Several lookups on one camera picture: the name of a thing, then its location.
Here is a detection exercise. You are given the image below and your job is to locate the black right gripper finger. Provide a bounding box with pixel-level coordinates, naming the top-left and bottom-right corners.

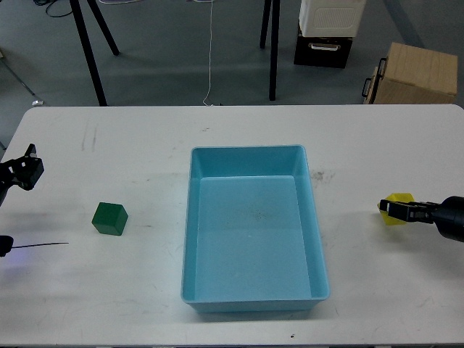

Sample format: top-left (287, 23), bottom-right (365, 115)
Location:
top-left (379, 199), bottom-right (421, 222)

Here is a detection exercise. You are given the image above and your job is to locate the blue plastic box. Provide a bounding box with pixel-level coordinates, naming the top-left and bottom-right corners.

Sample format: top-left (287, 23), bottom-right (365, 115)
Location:
top-left (181, 145), bottom-right (331, 312)

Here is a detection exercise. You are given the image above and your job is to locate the white hanging cable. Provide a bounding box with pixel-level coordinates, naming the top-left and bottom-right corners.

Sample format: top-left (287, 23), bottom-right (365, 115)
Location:
top-left (194, 0), bottom-right (224, 107)

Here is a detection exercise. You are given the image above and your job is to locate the black table leg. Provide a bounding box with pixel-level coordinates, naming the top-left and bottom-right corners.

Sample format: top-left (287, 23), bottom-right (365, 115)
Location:
top-left (269, 0), bottom-right (281, 102)
top-left (259, 0), bottom-right (272, 49)
top-left (70, 0), bottom-right (107, 107)

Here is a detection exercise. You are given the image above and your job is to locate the black cable tie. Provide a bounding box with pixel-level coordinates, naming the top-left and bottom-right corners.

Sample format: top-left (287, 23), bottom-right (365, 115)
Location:
top-left (11, 242), bottom-right (69, 249)

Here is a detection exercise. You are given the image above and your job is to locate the black table leg left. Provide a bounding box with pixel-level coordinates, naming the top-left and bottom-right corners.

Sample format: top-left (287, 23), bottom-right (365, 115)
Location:
top-left (70, 0), bottom-right (107, 107)

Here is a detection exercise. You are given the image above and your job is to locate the black table leg slanted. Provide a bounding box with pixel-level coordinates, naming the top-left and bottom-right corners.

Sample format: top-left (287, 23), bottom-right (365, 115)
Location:
top-left (87, 0), bottom-right (120, 56)

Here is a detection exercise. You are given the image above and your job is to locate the black table leg right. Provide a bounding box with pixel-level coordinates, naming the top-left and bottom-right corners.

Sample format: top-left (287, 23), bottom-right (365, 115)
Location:
top-left (269, 0), bottom-right (281, 102)

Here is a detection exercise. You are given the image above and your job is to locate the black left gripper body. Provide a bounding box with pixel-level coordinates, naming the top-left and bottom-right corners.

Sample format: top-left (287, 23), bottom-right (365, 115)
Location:
top-left (1, 156), bottom-right (44, 204)

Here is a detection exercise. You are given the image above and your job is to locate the yellow cube block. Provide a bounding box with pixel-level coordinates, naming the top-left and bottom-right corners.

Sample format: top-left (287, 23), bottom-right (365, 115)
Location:
top-left (377, 193), bottom-right (415, 225)

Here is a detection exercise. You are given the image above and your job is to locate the black table leg rear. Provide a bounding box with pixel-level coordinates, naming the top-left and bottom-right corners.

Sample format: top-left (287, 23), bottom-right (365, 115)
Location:
top-left (259, 0), bottom-right (272, 49)

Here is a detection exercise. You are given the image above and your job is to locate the black drawer box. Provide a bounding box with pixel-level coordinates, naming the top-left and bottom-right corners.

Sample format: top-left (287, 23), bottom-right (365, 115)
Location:
top-left (294, 28), bottom-right (353, 69)

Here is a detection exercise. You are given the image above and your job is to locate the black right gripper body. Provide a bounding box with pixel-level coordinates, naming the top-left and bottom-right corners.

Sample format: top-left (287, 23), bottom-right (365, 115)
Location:
top-left (416, 196), bottom-right (463, 242)

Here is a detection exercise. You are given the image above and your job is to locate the green cube block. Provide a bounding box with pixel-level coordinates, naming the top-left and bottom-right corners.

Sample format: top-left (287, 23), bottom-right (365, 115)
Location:
top-left (91, 202), bottom-right (128, 236)

